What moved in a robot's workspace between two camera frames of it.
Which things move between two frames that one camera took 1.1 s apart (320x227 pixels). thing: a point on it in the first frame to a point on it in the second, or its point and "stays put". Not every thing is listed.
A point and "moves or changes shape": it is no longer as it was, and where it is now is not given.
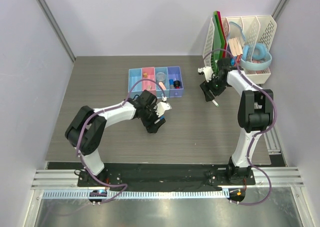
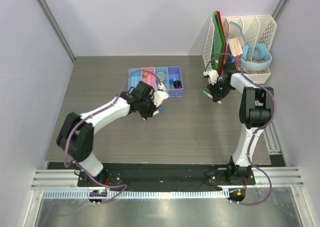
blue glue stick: x=171 y=82 stays put
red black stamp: x=177 y=84 stays put
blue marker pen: x=161 y=118 moves or changes shape
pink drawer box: x=149 y=73 stays put
